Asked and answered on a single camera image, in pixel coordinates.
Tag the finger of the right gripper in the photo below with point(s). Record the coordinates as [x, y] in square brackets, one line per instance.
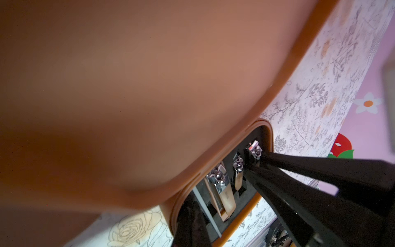
[316, 219]

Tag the dark brown nail clipper case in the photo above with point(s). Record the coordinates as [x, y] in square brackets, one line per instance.
[116, 106]

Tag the small metal tool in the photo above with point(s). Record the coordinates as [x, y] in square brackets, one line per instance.
[254, 153]

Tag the brown nail file sleeve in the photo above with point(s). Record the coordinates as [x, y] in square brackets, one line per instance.
[219, 186]

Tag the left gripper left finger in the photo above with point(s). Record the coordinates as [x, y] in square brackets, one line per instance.
[184, 234]

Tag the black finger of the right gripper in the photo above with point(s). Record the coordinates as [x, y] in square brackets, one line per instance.
[353, 177]

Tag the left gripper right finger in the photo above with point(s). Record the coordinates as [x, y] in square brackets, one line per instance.
[200, 236]

